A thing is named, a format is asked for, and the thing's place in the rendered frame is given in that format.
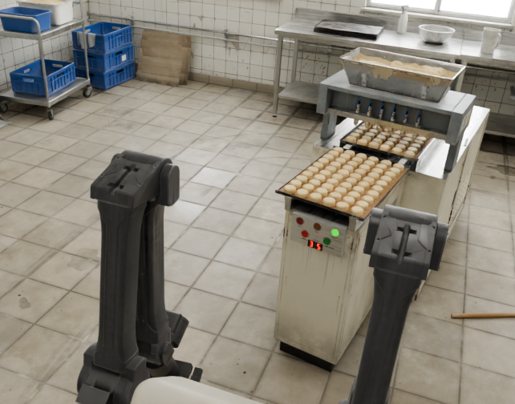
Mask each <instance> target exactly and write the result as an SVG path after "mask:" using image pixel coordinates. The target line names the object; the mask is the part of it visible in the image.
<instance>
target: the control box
mask: <svg viewBox="0 0 515 404"><path fill-rule="evenodd" d="M298 218H302V219H303V224H298V222H297V219H298ZM314 224H320V226H321V229H320V230H316V229H315V228H314ZM333 229H336V230H338V232H339V235H338V236H333V235H332V233H331V231H332V230H333ZM347 230H348V226H345V225H342V224H338V223H335V222H333V221H330V220H326V219H323V218H321V217H317V216H313V215H311V214H308V213H305V212H301V211H299V210H295V211H294V212H293V215H292V223H291V231H290V240H292V241H295V242H298V243H299V244H304V245H306V246H309V247H310V241H313V247H311V248H315V249H317V244H320V245H321V247H320V249H318V250H320V251H323V252H325V253H329V254H331V255H334V256H337V257H342V256H343V254H344V249H345V244H346V238H347ZM302 231H307V232H308V234H309V235H308V237H303V236H302ZM324 238H328V239H329V240H330V243H329V244H328V245H326V244H324V243H323V240H324ZM318 246H319V245H318Z"/></svg>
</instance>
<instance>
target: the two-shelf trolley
mask: <svg viewBox="0 0 515 404"><path fill-rule="evenodd" d="M73 3H74V4H80V12H81V18H73V20H72V21H70V22H67V23H64V24H63V25H60V26H51V28H50V29H49V30H45V31H42V32H40V26H39V22H38V21H37V20H36V19H35V18H32V17H24V16H17V15H9V14H0V17H5V18H19V19H26V20H32V21H34V22H35V23H36V26H37V31H38V33H37V34H31V33H25V32H19V31H12V30H4V29H3V28H2V24H0V36H4V37H11V38H24V39H30V40H37V41H38V44H39V55H40V59H41V61H42V67H43V78H44V85H45V91H46V97H42V96H36V95H24V94H18V93H14V92H13V91H12V88H10V89H8V90H6V91H3V92H1V93H0V112H1V113H6V112H7V111H8V105H7V104H6V103H3V102H2V101H3V100H5V101H11V102H16V103H27V104H33V105H39V106H44V107H46V109H47V115H48V119H49V120H53V118H54V112H53V110H52V107H51V106H52V105H53V104H55V103H57V102H58V101H60V100H62V99H64V98H66V97H67V96H69V95H71V94H73V93H74V92H76V91H78V90H79V89H81V88H83V87H85V86H86V87H85V89H84V90H83V96H84V97H86V98H89V97H90V96H91V89H92V87H91V83H90V79H89V70H88V61H87V44H86V35H85V27H84V24H85V21H84V18H83V2H82V0H79V2H73ZM77 26H82V28H83V45H84V54H85V63H86V71H87V78H86V79H85V78H79V77H76V80H75V81H74V82H73V83H72V84H70V85H68V86H67V87H64V88H63V89H62V90H60V91H57V92H56V93H54V94H53V95H51V96H49V94H48V87H47V76H46V69H45V62H44V57H43V45H42V40H44V39H46V38H49V37H52V36H55V35H57V34H60V33H63V32H65V31H67V30H71V29H73V28H76V27H77Z"/></svg>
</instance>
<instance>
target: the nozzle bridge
mask: <svg viewBox="0 0 515 404"><path fill-rule="evenodd" d="M359 96H361V97H360V98H359V100H360V104H361V106H360V111H359V113H358V114H357V113H355V110H356V108H355V104H356V102H357V100H358V97H359ZM371 99H372V101H371V103H372V110H371V116H367V106H368V104H369V102H370V100H371ZM475 100H476V96H475V95H469V94H465V93H460V92H456V91H448V93H447V94H446V96H445V97H443V98H442V100H441V101H439V102H438V103H437V102H432V101H429V100H425V99H417V98H414V97H410V96H406V95H399V94H395V93H391V92H387V91H380V90H376V89H372V88H368V87H361V86H357V85H353V84H349V81H348V78H347V75H346V73H345V70H344V69H343V70H341V71H340V72H338V73H336V74H334V75H332V76H331V77H329V78H328V79H325V80H323V81H322V82H320V83H319V88H318V101H317V108H316V112H317V113H320V114H323V117H322V129H321V135H320V138H321V139H328V138H330V137H331V136H332V135H333V134H334V133H335V127H336V121H337V115H340V116H343V117H347V118H351V119H357V120H360V121H364V122H368V123H373V124H377V125H381V126H385V127H390V128H394V129H398V130H401V131H407V132H411V133H415V134H418V135H424V136H427V137H432V138H435V139H441V140H444V141H445V142H444V143H447V144H449V148H448V154H447V158H446V161H445V165H444V170H445V171H448V172H451V171H452V170H453V168H454V167H455V166H456V162H457V159H458V155H459V153H460V147H461V144H462V140H463V137H464V131H465V130H466V128H467V127H468V125H469V122H470V119H471V116H472V110H473V107H474V103H475ZM383 101H385V102H384V103H383V105H384V108H383V109H384V112H383V118H382V119H379V109H380V106H381V104H382V102H383ZM395 104H396V106H395ZM394 106H395V108H396V110H395V112H396V114H395V121H394V122H392V121H391V112H392V109H393V107H394ZM407 107H409V108H408V121H407V124H403V115H404V113H405V111H406V109H407ZM420 109H422V111H421V112H420V114H421V115H420V125H419V127H415V123H416V117H417V115H418V113H419V111H420Z"/></svg>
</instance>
